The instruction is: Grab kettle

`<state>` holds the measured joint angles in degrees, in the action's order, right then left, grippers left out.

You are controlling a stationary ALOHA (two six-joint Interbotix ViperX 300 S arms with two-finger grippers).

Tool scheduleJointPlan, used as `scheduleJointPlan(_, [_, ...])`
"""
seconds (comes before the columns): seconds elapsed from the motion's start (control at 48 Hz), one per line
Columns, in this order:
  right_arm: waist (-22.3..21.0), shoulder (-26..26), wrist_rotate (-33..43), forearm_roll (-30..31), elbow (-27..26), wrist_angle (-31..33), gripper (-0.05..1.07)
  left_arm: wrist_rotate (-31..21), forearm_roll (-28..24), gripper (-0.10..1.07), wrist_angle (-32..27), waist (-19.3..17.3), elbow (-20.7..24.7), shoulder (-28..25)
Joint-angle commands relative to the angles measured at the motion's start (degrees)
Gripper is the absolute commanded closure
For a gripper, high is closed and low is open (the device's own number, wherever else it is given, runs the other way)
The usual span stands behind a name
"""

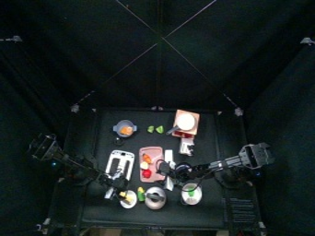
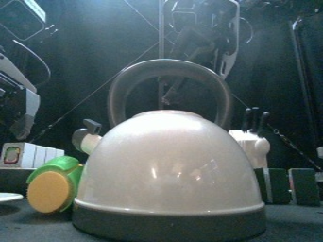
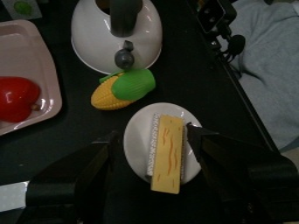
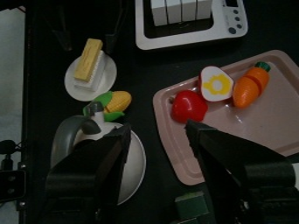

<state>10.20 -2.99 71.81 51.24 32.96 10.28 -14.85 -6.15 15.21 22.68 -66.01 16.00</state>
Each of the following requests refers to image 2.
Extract dark green box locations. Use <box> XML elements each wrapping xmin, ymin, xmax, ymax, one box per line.
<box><xmin>254</xmin><ymin>167</ymin><xmax>291</xmax><ymax>205</ymax></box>
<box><xmin>289</xmin><ymin>167</ymin><xmax>322</xmax><ymax>207</ymax></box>

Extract white toy kettle grey handle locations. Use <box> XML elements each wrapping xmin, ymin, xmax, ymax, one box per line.
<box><xmin>70</xmin><ymin>58</ymin><xmax>267</xmax><ymax>242</ymax></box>

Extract green toy can yellow lid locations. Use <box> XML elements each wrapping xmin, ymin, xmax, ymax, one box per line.
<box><xmin>26</xmin><ymin>155</ymin><xmax>86</xmax><ymax>215</ymax></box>

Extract white toy knife block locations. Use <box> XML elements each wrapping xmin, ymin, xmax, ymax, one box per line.
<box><xmin>229</xmin><ymin>129</ymin><xmax>271</xmax><ymax>170</ymax></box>

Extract plain white box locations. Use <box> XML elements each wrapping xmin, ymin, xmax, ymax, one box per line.
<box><xmin>35</xmin><ymin>145</ymin><xmax>67</xmax><ymax>168</ymax></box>

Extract metal frame pole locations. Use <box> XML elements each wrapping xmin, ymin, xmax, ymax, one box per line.
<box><xmin>158</xmin><ymin>0</ymin><xmax>167</xmax><ymax>110</ymax></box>

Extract black toy knife handle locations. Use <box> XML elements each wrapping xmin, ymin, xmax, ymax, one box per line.
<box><xmin>242</xmin><ymin>107</ymin><xmax>254</xmax><ymax>132</ymax></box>
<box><xmin>250</xmin><ymin>107</ymin><xmax>261</xmax><ymax>132</ymax></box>
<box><xmin>258</xmin><ymin>111</ymin><xmax>271</xmax><ymax>138</ymax></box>

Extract white box with colourful print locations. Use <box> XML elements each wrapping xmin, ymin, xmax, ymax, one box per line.
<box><xmin>0</xmin><ymin>141</ymin><xmax>38</xmax><ymax>169</ymax></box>

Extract white plate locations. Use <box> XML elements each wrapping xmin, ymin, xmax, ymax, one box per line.
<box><xmin>0</xmin><ymin>192</ymin><xmax>26</xmax><ymax>203</ymax></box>

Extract diagonal black cable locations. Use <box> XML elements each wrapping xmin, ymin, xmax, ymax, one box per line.
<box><xmin>269</xmin><ymin>123</ymin><xmax>323</xmax><ymax>173</ymax></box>

